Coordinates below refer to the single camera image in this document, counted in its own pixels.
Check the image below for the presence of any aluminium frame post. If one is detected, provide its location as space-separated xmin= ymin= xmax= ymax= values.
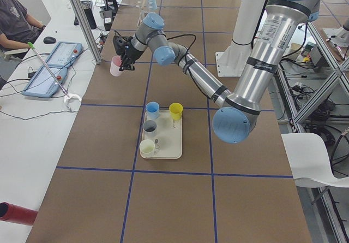
xmin=69 ymin=0 xmax=102 ymax=64

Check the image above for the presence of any near blue teach pendant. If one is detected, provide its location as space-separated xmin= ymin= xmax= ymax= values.
xmin=21 ymin=66 xmax=68 ymax=98

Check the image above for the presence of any long metal grabber stick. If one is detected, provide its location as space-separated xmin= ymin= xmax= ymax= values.
xmin=27 ymin=42 xmax=82 ymax=112

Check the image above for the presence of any red cylinder bottle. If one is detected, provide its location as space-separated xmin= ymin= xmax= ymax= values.
xmin=1 ymin=202 xmax=38 ymax=226

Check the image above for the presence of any yellow plastic cup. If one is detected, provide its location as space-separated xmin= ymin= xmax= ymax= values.
xmin=169 ymin=103 xmax=183 ymax=120

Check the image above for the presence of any far blue teach pendant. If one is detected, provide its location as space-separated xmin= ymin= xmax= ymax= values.
xmin=46 ymin=42 xmax=82 ymax=68

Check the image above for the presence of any seated person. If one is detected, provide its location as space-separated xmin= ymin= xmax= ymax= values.
xmin=1 ymin=0 xmax=46 ymax=50

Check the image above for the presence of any cream plastic cup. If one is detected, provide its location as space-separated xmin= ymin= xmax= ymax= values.
xmin=139 ymin=139 xmax=155 ymax=158

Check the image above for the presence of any blue teach pendant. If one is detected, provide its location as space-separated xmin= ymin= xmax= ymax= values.
xmin=21 ymin=66 xmax=68 ymax=98
xmin=46 ymin=42 xmax=82 ymax=68

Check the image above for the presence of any white wire cup rack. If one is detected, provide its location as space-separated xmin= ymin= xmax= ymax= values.
xmin=137 ymin=0 xmax=157 ymax=28

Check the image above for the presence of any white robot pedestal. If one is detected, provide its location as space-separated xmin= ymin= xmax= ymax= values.
xmin=215 ymin=0 xmax=268 ymax=77

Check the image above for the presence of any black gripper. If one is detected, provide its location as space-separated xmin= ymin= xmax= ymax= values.
xmin=119 ymin=37 xmax=143 ymax=71

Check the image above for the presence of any cream plastic tray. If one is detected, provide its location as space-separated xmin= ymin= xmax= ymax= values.
xmin=140 ymin=110 xmax=182 ymax=159

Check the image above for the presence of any white chair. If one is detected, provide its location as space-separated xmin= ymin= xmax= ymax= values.
xmin=281 ymin=133 xmax=348 ymax=188

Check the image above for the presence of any grey plastic cup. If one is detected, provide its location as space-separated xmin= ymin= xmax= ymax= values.
xmin=142 ymin=120 xmax=157 ymax=138

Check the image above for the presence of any light blue plastic cup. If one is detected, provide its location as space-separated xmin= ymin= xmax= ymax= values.
xmin=148 ymin=0 xmax=158 ymax=12

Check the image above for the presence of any black computer mouse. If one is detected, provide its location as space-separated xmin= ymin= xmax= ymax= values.
xmin=43 ymin=36 xmax=56 ymax=44

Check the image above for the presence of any pink plastic cup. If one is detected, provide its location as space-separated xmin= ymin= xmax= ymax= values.
xmin=110 ymin=55 xmax=123 ymax=76

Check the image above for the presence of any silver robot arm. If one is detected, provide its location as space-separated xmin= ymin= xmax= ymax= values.
xmin=113 ymin=0 xmax=320 ymax=144

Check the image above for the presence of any black thermos bottle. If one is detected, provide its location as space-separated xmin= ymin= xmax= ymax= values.
xmin=81 ymin=1 xmax=97 ymax=29

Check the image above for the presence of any black camera cable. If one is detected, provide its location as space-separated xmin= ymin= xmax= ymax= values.
xmin=165 ymin=34 xmax=232 ymax=100

